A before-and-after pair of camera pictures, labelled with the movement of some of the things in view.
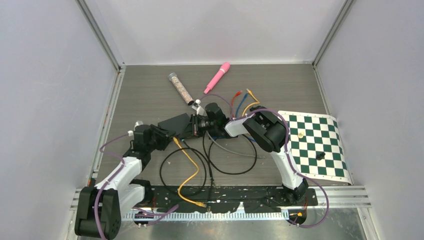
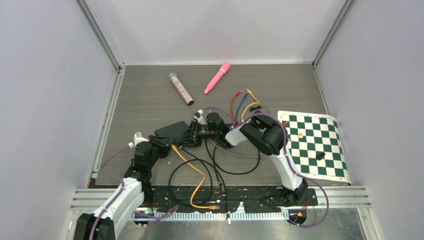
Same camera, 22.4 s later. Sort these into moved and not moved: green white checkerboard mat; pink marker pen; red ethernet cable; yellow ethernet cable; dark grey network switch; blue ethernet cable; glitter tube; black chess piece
Moved: dark grey network switch
Not moved: green white checkerboard mat; black chess piece; red ethernet cable; glitter tube; pink marker pen; yellow ethernet cable; blue ethernet cable
